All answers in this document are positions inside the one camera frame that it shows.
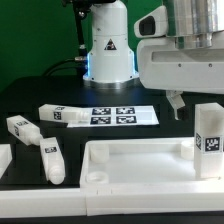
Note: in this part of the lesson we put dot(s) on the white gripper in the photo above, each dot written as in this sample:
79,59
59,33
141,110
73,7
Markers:
181,48

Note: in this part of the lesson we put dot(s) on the white desk top tray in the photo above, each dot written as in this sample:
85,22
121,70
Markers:
160,166

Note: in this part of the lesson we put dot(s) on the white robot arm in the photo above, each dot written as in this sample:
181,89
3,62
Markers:
111,64

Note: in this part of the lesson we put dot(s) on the paper sheet with markers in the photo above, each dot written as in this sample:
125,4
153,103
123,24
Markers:
119,116

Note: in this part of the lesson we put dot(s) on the white front fence bar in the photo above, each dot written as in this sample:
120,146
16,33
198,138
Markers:
72,202

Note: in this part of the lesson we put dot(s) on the white fence bar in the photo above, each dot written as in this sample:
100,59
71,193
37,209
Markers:
5,158
72,202

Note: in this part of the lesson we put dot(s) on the white left fence bar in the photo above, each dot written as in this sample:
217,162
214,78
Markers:
5,158

